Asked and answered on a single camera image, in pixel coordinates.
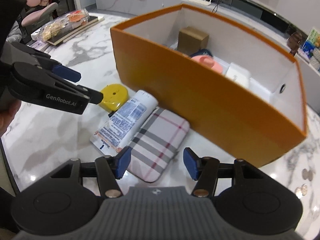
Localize pink device on table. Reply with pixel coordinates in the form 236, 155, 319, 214
27, 40, 50, 52

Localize pink office chair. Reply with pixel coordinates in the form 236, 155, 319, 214
6, 0, 59, 42

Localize orange cardboard storage box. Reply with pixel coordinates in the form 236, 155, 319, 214
111, 4, 308, 167

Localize clear box of pellets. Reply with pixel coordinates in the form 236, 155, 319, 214
249, 77, 272, 103

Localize dark shampoo bottle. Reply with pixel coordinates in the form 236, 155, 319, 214
190, 49, 213, 57

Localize gold cardboard box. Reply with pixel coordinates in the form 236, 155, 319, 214
177, 26, 209, 55

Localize snack package in plastic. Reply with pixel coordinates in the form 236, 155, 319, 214
38, 9, 89, 42

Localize pink cup-shaped container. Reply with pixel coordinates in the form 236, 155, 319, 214
191, 55, 223, 74

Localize white lotion tube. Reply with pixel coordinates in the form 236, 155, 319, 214
90, 90, 158, 156

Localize white rectangular box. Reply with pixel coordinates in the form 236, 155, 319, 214
225, 62, 251, 89

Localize black book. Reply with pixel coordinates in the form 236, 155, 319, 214
46, 16, 104, 46

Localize brown leather camera case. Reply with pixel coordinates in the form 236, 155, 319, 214
287, 31, 303, 56

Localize silver coin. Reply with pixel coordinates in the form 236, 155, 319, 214
295, 187, 303, 199
308, 170, 313, 181
301, 184, 308, 196
302, 168, 309, 180

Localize yellow round tape measure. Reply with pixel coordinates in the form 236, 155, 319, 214
98, 83, 129, 112

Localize plaid glasses case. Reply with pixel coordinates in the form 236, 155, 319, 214
127, 107, 190, 183

